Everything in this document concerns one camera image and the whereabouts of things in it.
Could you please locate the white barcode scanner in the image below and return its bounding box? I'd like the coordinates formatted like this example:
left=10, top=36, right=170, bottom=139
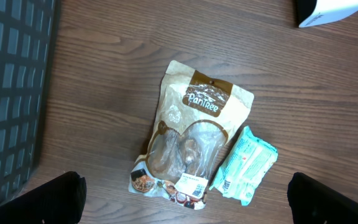
left=296, top=0, right=358, bottom=28

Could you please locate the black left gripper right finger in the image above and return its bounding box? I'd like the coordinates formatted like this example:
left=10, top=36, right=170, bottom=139
left=287, top=172, right=358, bottom=224

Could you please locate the dark grey plastic basket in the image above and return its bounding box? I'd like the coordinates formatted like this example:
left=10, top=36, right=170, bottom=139
left=0, top=0, right=61, bottom=206

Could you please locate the brown snack wrapper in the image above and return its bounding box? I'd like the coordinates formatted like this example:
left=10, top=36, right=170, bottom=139
left=128, top=60, right=254, bottom=210

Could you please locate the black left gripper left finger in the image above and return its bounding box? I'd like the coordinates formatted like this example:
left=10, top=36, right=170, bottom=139
left=0, top=171, right=86, bottom=224

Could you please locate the teal tissue pack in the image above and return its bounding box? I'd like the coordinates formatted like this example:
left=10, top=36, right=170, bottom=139
left=210, top=126, right=278, bottom=206

